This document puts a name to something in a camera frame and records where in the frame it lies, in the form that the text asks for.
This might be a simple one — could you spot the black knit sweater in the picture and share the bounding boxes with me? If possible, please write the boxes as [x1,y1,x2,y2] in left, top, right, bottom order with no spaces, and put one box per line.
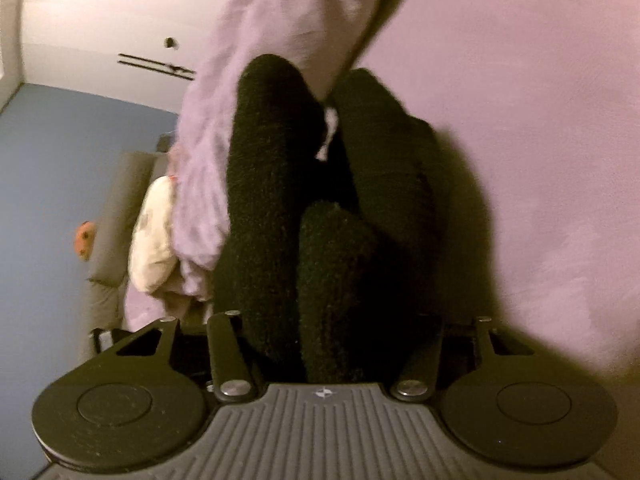
[211,53,494,386]

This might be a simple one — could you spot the cream plush pillow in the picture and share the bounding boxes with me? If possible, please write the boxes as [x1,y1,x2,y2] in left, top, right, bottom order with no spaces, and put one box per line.
[128,176,177,294]

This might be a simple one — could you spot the orange plush toy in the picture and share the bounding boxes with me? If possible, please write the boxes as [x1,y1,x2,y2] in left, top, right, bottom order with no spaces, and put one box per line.
[74,221,96,262]

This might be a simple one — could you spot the purple bed sheet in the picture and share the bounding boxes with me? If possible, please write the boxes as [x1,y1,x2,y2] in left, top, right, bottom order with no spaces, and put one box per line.
[360,0,639,382]

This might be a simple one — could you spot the white wardrobe doors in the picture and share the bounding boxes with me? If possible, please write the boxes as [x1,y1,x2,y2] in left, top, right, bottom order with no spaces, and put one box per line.
[1,0,228,113]

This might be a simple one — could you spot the purple crumpled duvet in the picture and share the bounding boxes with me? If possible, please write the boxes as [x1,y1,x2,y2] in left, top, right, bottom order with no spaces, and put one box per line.
[124,0,380,330]

